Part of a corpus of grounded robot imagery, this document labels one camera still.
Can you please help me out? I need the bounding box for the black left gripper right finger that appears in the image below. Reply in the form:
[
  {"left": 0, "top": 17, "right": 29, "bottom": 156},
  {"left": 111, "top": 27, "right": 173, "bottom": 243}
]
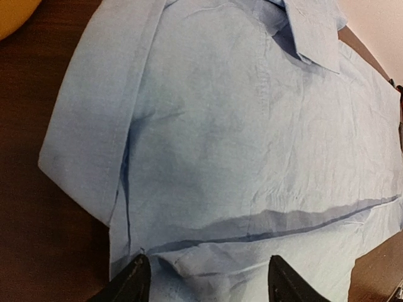
[{"left": 268, "top": 255, "right": 329, "bottom": 302}]

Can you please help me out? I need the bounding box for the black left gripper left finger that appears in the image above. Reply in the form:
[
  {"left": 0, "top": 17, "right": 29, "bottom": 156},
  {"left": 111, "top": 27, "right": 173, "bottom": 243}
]
[{"left": 91, "top": 254, "right": 151, "bottom": 302}]

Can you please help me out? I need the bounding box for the light blue long sleeve shirt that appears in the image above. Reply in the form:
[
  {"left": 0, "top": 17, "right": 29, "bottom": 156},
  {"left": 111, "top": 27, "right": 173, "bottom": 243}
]
[{"left": 38, "top": 1, "right": 402, "bottom": 301}]

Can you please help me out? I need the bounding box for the red black plaid folded shirt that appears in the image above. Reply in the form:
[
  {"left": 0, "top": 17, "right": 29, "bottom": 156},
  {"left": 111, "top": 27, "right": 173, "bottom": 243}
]
[{"left": 389, "top": 79, "right": 403, "bottom": 148}]

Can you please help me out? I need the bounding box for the yellow plastic basket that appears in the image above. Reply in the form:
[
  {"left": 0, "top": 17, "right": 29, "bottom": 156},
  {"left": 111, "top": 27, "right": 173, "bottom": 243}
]
[{"left": 0, "top": 0, "right": 41, "bottom": 40}]

